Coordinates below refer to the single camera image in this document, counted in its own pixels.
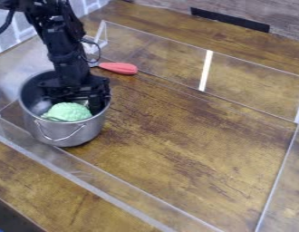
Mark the clear acrylic corner bracket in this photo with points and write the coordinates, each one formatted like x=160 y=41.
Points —
x=95 y=43

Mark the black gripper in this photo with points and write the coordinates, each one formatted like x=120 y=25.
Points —
x=72 y=83

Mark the red handled metal spatula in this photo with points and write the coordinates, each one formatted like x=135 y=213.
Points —
x=123 y=68

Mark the green bumpy toy vegetable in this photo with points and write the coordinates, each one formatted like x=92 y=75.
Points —
x=67 y=111

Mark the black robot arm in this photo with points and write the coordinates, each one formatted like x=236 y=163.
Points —
x=55 y=22

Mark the silver metal pot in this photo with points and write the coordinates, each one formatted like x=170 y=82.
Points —
x=58 y=133

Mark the clear acrylic barrier wall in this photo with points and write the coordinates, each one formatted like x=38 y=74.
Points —
x=198 y=152

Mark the black wall strip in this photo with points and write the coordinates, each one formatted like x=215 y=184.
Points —
x=230 y=19

